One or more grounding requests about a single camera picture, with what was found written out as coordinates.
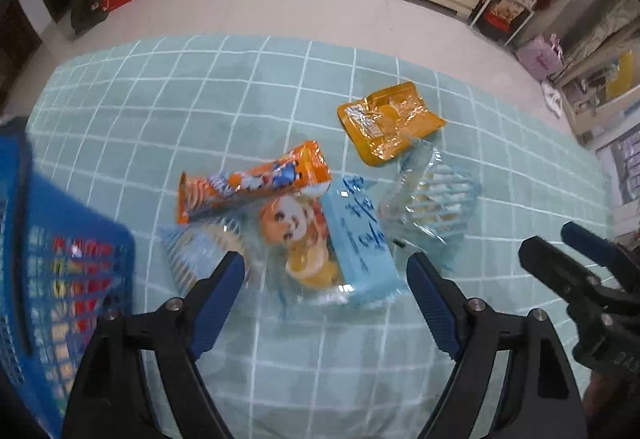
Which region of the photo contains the dark bag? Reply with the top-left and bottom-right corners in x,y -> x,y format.
67,0 -> 108,40

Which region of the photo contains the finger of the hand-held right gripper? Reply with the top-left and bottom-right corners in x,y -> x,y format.
519,237 -> 608,315
561,221 -> 640,290

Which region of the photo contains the green checkered tablecloth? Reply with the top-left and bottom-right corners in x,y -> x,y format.
25,35 -> 613,439

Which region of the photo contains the blue plastic basket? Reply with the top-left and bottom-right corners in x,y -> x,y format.
0,116 -> 136,430

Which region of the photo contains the red gift box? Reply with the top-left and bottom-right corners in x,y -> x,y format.
482,0 -> 538,34

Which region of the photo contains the patterned beige curtain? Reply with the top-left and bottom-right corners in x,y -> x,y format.
555,0 -> 640,90

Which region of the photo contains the pink bag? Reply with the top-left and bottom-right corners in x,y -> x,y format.
515,34 -> 565,82

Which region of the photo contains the orange tray snack packet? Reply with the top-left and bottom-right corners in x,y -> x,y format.
336,81 -> 447,168

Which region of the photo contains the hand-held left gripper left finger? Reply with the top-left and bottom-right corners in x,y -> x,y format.
62,250 -> 247,439

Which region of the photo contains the doll print snack packet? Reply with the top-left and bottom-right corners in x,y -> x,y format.
250,194 -> 361,305

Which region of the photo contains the light blue snack packet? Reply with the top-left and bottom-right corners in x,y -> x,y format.
320,175 -> 408,309

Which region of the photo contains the large red snack packet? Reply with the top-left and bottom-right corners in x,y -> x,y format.
50,289 -> 121,335

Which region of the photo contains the long orange snack packet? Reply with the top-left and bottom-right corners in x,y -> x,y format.
177,140 -> 332,226

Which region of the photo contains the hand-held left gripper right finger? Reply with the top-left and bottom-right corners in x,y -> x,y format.
406,252 -> 590,439

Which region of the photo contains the person's right forearm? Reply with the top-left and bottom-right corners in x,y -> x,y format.
582,369 -> 640,439

